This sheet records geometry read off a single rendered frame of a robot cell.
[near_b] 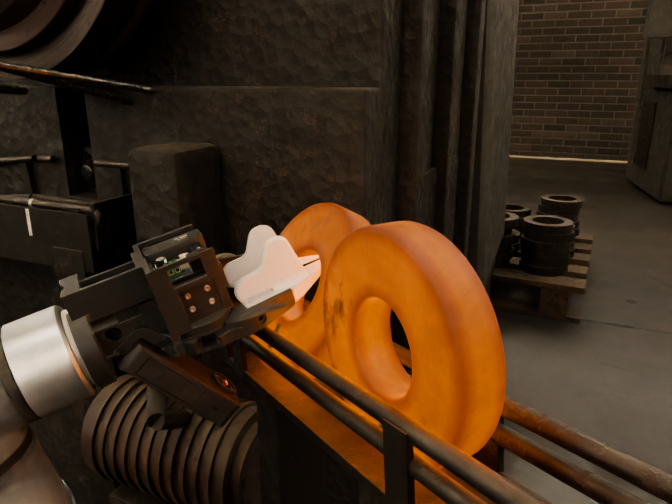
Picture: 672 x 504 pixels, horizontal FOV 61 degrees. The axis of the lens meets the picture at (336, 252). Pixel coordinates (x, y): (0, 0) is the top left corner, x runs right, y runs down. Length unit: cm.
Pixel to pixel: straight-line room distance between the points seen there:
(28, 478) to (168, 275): 18
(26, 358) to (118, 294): 7
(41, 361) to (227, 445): 25
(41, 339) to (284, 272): 19
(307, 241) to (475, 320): 24
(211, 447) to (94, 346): 23
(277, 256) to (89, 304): 15
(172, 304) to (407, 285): 19
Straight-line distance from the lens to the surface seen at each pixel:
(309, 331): 46
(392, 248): 33
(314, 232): 51
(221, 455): 64
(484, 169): 154
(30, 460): 51
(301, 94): 74
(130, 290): 45
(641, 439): 171
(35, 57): 87
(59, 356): 45
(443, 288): 31
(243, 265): 50
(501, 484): 29
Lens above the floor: 89
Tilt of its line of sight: 17 degrees down
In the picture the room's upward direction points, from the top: straight up
